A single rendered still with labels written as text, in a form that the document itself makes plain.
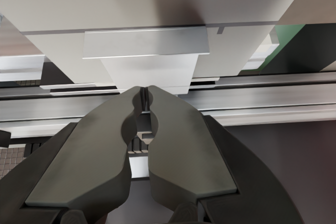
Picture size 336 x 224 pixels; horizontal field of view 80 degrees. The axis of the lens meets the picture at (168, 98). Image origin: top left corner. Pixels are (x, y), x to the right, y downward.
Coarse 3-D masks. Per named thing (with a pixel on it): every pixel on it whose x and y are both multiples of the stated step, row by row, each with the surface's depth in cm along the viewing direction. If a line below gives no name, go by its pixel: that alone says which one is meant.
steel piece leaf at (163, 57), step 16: (96, 32) 14; (112, 32) 14; (128, 32) 14; (144, 32) 14; (160, 32) 14; (176, 32) 14; (192, 32) 14; (96, 48) 14; (112, 48) 14; (128, 48) 14; (144, 48) 14; (160, 48) 14; (176, 48) 14; (192, 48) 14; (208, 48) 14; (112, 64) 18; (128, 64) 18; (144, 64) 19; (160, 64) 19; (176, 64) 19; (192, 64) 19; (128, 80) 22; (144, 80) 22; (160, 80) 22; (176, 80) 22
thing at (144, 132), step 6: (144, 114) 41; (138, 120) 40; (144, 120) 41; (150, 120) 41; (138, 126) 40; (144, 126) 40; (150, 126) 40; (138, 132) 40; (144, 132) 40; (150, 132) 40; (144, 138) 40; (150, 138) 40
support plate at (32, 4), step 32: (0, 0) 11; (32, 0) 11; (64, 0) 12; (96, 0) 12; (128, 0) 12; (160, 0) 12; (192, 0) 12; (224, 0) 12; (256, 0) 12; (288, 0) 13; (224, 32) 15; (256, 32) 15; (64, 64) 18; (96, 64) 18; (224, 64) 20
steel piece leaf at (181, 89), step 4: (164, 88) 24; (168, 88) 24; (172, 88) 25; (176, 88) 25; (180, 88) 25; (184, 88) 25; (188, 88) 25; (120, 92) 25; (172, 92) 26; (176, 92) 26; (180, 92) 26; (184, 92) 26
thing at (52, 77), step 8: (48, 64) 23; (48, 72) 23; (56, 72) 23; (40, 80) 22; (48, 80) 22; (56, 80) 22; (64, 80) 22; (48, 88) 23; (56, 88) 24; (64, 88) 24; (72, 88) 24; (80, 88) 24; (88, 88) 24; (96, 88) 24; (104, 88) 24; (112, 88) 24
